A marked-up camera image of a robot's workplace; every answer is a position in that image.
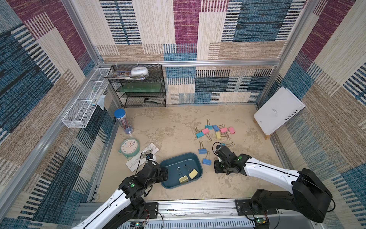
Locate teal binder clip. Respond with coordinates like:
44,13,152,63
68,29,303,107
205,119,213,130
222,142,235,147
194,127,204,138

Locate blue binder clip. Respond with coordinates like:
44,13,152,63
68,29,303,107
202,151,212,166
212,124,225,132
198,141,207,154

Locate teal plastic storage box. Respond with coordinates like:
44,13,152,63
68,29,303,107
160,153,203,189

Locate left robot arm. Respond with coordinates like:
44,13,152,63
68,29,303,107
74,159,168,229

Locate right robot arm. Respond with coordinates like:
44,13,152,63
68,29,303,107
213,142,335,223

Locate pink binder clip middle far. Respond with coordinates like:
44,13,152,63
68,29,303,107
220,127,231,140

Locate pink binder clip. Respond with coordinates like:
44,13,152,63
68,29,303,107
228,127,235,134
220,127,231,140
202,128,212,141

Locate pink binder clip far right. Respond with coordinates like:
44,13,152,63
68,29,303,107
228,127,235,134

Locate pink binder clip left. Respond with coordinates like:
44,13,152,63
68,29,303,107
202,128,212,141

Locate ruler set white package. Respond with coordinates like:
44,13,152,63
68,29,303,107
125,143,160,172

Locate blue lid pencil tube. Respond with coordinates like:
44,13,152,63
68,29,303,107
114,109,133,135

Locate black stapler on shelf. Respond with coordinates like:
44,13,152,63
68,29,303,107
144,98,164,105

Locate white item in basket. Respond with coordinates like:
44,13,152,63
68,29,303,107
91,91,106,110

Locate magazines on top shelf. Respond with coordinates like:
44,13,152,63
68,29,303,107
103,71,150,80

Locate white round tape dispenser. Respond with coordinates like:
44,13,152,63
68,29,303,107
131,66,149,76

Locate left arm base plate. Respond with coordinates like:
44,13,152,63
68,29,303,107
133,202,159,219

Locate green round wall clock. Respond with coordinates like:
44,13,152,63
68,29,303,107
118,138,140,158

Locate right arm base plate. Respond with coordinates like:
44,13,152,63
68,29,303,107
234,199,277,216

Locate white wire wall basket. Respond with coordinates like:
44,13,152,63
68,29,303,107
63,68,110,128

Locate black wire shelf rack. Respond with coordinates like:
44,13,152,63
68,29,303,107
107,64,167,108

